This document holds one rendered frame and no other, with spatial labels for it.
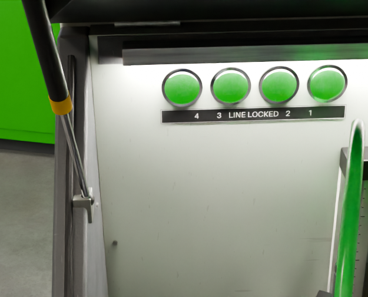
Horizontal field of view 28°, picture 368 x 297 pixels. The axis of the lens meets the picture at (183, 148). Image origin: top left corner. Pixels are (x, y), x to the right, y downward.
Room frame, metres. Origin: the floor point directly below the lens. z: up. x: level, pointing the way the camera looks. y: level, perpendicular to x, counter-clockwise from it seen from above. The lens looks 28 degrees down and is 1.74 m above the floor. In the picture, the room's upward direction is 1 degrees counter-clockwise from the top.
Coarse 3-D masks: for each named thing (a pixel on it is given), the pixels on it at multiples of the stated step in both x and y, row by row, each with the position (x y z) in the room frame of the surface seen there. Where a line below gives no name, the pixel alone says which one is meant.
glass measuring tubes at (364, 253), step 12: (336, 204) 0.84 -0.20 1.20; (360, 204) 0.82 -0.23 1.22; (336, 216) 0.84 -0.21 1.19; (360, 216) 0.82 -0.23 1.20; (336, 228) 0.84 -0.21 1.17; (360, 228) 0.84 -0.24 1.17; (336, 240) 0.84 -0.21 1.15; (360, 240) 0.84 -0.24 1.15; (336, 252) 0.84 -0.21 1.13; (360, 252) 0.84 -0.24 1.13; (360, 264) 0.84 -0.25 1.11; (360, 276) 0.84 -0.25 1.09; (360, 288) 0.84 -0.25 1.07
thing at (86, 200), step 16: (32, 0) 0.56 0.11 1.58; (32, 16) 0.56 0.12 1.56; (48, 16) 0.58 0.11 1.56; (32, 32) 0.57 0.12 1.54; (48, 32) 0.58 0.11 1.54; (48, 48) 0.58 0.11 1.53; (48, 64) 0.59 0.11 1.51; (48, 80) 0.60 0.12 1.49; (64, 80) 0.61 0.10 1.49; (48, 96) 0.62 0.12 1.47; (64, 96) 0.61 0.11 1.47; (64, 112) 0.62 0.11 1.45; (64, 128) 0.63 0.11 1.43; (80, 160) 0.66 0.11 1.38; (80, 176) 0.67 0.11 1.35
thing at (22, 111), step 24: (0, 0) 3.23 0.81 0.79; (0, 24) 3.23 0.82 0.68; (24, 24) 3.20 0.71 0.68; (0, 48) 3.24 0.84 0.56; (24, 48) 3.21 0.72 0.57; (0, 72) 3.24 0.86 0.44; (24, 72) 3.21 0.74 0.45; (0, 96) 3.24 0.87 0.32; (24, 96) 3.21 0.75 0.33; (0, 120) 3.25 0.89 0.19; (24, 120) 3.22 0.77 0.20; (48, 120) 3.19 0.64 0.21; (0, 144) 3.30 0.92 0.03; (24, 144) 3.27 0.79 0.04; (48, 144) 3.24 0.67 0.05
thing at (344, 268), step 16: (352, 128) 0.62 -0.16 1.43; (352, 144) 0.59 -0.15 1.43; (352, 160) 0.56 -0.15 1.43; (352, 176) 0.54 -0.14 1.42; (352, 192) 0.53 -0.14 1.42; (352, 208) 0.51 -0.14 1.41; (352, 224) 0.50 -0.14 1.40; (352, 240) 0.49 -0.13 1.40; (352, 256) 0.48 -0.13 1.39; (336, 272) 0.47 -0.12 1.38; (352, 272) 0.47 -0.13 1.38; (336, 288) 0.46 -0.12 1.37; (352, 288) 0.46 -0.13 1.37
